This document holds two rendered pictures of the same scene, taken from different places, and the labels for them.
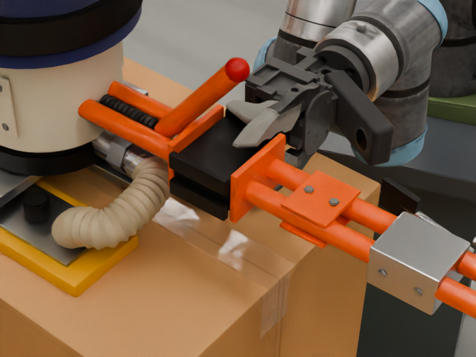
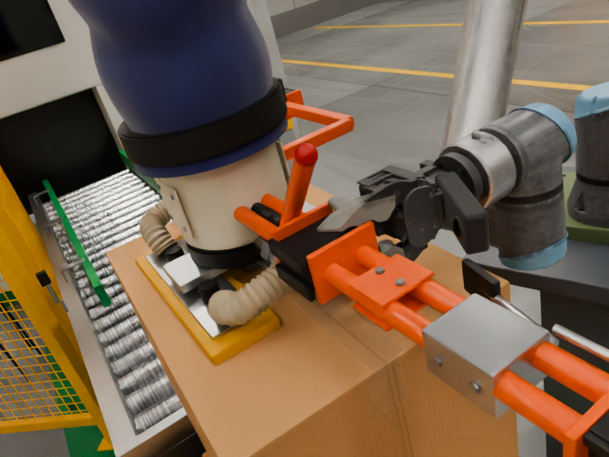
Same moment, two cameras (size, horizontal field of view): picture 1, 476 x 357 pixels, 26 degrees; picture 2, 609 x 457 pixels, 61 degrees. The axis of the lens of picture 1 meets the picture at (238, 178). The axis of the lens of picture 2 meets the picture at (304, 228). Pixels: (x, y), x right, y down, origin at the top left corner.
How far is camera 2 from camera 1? 0.54 m
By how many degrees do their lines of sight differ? 26
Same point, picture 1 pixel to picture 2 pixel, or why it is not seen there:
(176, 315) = (284, 389)
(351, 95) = (452, 189)
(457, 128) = not seen: outside the picture
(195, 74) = not seen: hidden behind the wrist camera
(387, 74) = (501, 175)
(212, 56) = not seen: hidden behind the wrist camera
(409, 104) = (540, 209)
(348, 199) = (417, 280)
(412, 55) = (533, 160)
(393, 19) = (510, 128)
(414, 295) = (472, 392)
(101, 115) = (245, 216)
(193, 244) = (323, 327)
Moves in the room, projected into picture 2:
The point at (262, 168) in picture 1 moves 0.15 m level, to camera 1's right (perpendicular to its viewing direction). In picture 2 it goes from (346, 252) to (504, 250)
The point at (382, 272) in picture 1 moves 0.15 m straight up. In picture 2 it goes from (437, 360) to (408, 186)
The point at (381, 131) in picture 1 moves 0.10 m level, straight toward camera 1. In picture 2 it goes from (471, 217) to (439, 277)
